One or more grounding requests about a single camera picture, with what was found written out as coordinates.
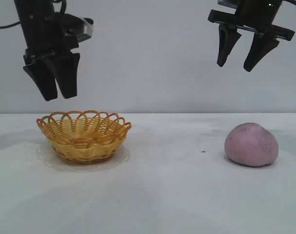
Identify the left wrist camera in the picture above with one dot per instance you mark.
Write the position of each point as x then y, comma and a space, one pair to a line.
80, 28

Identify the pink peach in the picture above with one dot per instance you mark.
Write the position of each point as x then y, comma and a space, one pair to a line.
251, 146

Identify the yellow woven wicker basket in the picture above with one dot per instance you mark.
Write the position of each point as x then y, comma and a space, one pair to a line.
84, 146

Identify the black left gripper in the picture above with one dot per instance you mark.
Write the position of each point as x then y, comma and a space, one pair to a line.
38, 29

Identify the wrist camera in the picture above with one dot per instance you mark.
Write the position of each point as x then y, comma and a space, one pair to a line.
227, 3
80, 28

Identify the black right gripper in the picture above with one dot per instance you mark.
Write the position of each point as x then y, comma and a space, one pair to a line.
257, 14

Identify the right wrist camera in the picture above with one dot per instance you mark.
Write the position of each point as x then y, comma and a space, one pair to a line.
227, 3

